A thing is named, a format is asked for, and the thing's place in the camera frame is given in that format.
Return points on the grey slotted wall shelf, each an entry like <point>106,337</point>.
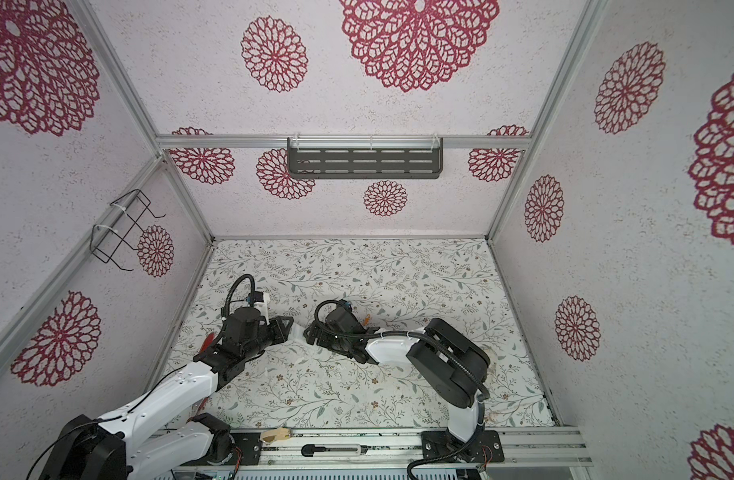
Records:
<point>370,159</point>

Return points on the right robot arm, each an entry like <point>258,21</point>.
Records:
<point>447,360</point>

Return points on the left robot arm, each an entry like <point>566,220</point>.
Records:
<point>124,443</point>

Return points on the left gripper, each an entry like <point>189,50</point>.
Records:
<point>280,328</point>

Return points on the white remote control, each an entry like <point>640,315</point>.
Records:
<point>296,337</point>

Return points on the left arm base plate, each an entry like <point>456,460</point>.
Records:
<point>245,448</point>

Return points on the red kitchen tongs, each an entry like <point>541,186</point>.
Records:
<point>207,342</point>

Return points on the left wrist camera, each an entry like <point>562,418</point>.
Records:
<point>259,300</point>

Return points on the black wire wall rack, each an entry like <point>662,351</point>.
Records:
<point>107,239</point>

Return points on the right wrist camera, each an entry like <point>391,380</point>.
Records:
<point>344,304</point>

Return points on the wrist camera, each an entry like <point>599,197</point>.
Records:
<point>344,304</point>
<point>259,300</point>

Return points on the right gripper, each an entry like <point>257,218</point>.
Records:
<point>316,329</point>

